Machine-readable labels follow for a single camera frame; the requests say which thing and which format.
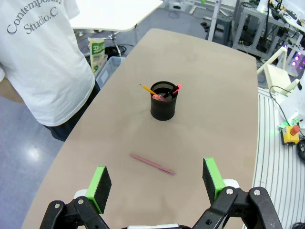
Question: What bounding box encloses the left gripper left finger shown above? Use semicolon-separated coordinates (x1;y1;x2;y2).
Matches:
39;166;112;229

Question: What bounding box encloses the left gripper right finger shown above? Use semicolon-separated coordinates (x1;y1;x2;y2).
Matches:
193;157;283;229

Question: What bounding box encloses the black marker with pink cap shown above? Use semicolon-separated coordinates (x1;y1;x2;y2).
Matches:
163;83;182;98

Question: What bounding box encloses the yellow pencil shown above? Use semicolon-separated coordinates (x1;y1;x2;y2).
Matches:
139;83;157;96

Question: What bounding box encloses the pink pen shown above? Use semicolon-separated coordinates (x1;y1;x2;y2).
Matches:
130;153;176;176

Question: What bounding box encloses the black mesh pen holder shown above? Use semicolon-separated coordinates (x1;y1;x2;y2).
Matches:
150;81;179;121

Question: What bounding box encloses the yellow emergency stop button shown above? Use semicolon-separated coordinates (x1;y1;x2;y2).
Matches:
280;124;302;146

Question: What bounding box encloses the clear plastic bin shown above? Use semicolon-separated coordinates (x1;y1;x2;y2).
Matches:
95;56;126;89

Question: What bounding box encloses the person in white t-shirt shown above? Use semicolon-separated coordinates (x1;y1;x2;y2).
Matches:
0;0;101;142

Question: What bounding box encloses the green white snack bag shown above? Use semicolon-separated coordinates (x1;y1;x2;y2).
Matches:
88;37;106;73

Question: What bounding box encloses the metal equipment rack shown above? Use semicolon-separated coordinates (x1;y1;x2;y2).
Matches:
232;0;305;60

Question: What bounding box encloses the white table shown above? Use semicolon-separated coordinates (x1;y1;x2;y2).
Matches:
69;0;164;33

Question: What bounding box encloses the white slotted base plate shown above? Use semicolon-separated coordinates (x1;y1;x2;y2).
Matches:
252;87;305;229

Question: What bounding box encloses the black cable bundle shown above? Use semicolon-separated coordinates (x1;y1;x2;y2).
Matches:
296;138;305;165

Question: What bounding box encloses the white wooden frame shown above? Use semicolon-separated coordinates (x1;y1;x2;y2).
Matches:
256;46;300;94

